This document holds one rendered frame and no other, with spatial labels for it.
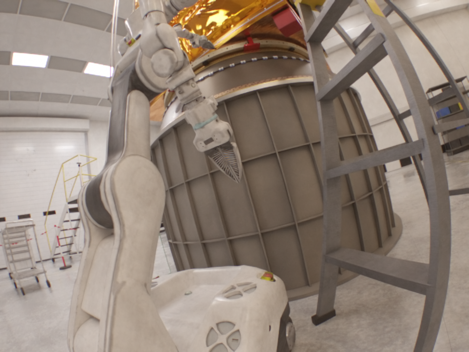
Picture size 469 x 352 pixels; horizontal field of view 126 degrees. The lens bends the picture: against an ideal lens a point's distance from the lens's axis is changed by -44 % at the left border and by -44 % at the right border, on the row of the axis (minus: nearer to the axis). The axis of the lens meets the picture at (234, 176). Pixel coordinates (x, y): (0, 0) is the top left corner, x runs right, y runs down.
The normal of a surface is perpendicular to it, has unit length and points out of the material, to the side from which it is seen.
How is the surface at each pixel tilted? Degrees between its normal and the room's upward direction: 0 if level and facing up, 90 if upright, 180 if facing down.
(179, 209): 90
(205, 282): 68
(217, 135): 124
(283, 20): 90
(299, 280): 90
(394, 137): 90
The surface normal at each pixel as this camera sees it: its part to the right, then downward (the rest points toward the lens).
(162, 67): -0.22, 0.61
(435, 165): 0.14, -0.20
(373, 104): -0.58, 0.07
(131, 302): 0.85, -0.29
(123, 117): -0.47, -0.15
